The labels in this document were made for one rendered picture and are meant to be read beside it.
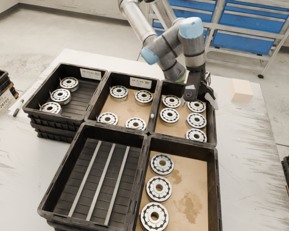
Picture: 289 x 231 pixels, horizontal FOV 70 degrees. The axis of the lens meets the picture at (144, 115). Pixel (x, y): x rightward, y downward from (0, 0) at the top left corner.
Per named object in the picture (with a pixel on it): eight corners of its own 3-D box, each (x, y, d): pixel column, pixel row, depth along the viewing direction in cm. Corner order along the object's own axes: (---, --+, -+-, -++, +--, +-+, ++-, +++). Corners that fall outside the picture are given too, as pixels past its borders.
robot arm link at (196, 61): (201, 57, 69) (178, 57, 74) (202, 69, 72) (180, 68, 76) (207, 47, 74) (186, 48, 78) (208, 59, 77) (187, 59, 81)
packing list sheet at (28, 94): (36, 79, 144) (35, 79, 144) (67, 86, 142) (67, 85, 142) (4, 113, 122) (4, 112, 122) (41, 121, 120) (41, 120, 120)
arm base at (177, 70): (167, 73, 150) (159, 63, 145) (186, 63, 142) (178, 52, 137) (165, 85, 139) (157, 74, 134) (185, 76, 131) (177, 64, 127)
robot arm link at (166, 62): (158, 65, 142) (147, 50, 135) (175, 53, 139) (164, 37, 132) (162, 72, 132) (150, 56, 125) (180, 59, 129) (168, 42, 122)
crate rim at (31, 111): (60, 65, 124) (59, 61, 122) (109, 73, 121) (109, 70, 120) (21, 112, 97) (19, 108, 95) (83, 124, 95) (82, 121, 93)
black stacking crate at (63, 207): (86, 137, 101) (83, 122, 93) (146, 149, 99) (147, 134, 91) (45, 223, 75) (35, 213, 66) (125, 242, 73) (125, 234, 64)
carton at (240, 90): (228, 86, 155) (231, 78, 149) (244, 88, 154) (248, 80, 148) (230, 101, 144) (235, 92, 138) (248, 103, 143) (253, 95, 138)
